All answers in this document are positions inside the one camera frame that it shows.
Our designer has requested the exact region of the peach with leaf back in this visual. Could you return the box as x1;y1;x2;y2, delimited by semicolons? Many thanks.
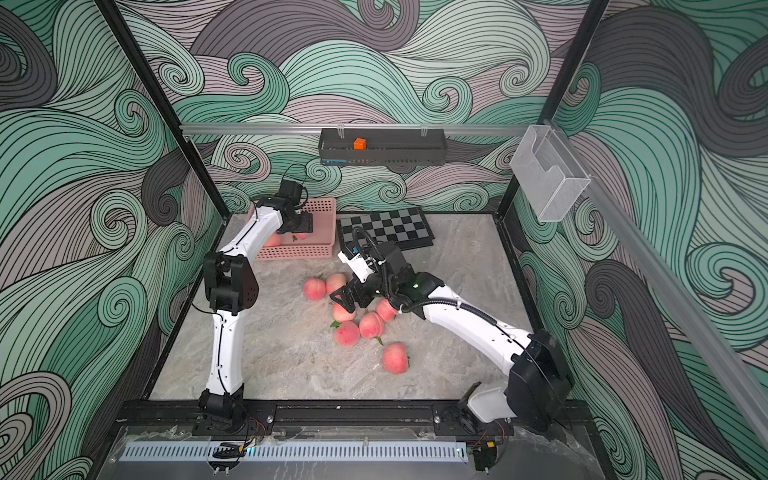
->
303;278;327;301

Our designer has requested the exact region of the peach with leaf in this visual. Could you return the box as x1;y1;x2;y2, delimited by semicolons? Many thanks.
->
303;278;327;301
376;299;398;323

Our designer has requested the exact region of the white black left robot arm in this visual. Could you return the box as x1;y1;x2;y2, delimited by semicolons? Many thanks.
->
199;179;313;432

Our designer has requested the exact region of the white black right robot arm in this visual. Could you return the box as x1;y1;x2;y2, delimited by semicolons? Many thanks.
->
331;242;575;431

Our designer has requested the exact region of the pink perforated plastic basket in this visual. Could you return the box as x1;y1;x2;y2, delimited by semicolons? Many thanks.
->
256;198;336;261

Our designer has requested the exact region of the peach centre pale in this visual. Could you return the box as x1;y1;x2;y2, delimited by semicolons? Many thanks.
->
325;273;347;295

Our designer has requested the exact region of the peach front left cracked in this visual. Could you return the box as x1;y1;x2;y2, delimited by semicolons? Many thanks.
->
330;321;360;347

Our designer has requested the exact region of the peach right with leaf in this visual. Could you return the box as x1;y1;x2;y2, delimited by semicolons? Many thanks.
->
376;299;398;323

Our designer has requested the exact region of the black folding chess board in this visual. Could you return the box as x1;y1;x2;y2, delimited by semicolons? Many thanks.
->
336;207;434;254

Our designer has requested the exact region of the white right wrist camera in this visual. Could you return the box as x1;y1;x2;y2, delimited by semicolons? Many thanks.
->
338;251;375;283

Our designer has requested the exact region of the black wall shelf tray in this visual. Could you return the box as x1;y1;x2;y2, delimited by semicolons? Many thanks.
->
318;129;448;167

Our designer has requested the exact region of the aluminium wall rail back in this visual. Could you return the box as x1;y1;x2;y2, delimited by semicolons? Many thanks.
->
180;122;528;137

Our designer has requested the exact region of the aluminium wall rail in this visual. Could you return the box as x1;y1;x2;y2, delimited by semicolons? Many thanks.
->
542;119;768;448
180;122;528;137

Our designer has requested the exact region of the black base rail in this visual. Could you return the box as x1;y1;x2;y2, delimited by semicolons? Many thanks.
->
116;398;595;439

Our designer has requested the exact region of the clear acrylic wall holder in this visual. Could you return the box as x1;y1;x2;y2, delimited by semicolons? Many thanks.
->
510;125;591;223

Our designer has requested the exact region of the black frame post right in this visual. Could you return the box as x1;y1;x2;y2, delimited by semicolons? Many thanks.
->
497;1;609;220

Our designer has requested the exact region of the black frame post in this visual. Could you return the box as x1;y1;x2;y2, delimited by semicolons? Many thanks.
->
94;0;231;223
497;1;609;220

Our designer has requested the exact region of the white vented cable duct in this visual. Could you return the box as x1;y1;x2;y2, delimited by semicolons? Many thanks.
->
117;440;469;464

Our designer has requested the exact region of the black frame post left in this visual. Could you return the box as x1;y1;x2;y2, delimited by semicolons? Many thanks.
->
94;0;231;223

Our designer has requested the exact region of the aluminium wall rail right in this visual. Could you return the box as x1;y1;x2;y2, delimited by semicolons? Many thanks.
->
542;119;768;448

